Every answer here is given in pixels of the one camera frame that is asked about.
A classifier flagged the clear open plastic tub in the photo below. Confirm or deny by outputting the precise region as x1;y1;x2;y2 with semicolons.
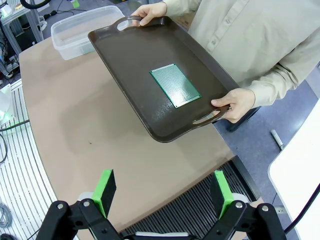
50;5;126;61

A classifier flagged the black slotted PCB rack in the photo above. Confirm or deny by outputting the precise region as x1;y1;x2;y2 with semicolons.
119;154;262;240

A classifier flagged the person's left forearm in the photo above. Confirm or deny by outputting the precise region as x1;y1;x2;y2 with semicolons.
246;37;320;110

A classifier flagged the white slotted base plate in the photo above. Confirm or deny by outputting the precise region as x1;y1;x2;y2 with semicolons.
0;78;79;240

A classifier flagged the person's left hand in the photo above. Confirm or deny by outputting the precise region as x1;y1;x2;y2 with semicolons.
211;87;257;125

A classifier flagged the green perforated PCB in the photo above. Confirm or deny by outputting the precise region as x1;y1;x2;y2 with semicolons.
149;63;202;110

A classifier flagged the person in beige shirt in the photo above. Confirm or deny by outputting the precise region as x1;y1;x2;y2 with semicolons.
187;0;320;89

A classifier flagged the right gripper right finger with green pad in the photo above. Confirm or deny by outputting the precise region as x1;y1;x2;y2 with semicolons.
203;170;288;240

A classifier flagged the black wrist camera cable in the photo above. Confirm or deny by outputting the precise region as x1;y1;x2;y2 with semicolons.
283;183;320;234

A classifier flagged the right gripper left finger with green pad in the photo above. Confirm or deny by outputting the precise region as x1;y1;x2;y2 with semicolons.
34;169;123;240

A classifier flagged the person's right forearm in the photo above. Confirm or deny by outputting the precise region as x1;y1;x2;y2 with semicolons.
161;0;204;14

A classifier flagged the dark brown serving tray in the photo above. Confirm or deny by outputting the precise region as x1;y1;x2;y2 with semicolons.
87;15;241;144

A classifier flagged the brown cardboard box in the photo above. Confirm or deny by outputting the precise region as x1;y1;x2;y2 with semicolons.
171;11;197;34

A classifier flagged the white office table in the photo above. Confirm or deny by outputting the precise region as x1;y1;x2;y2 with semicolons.
267;97;320;240

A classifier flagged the aluminium frame stand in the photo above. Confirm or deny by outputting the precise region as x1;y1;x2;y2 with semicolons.
0;0;47;81

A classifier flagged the person's right hand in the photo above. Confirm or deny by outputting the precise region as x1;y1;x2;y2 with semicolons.
131;1;168;27

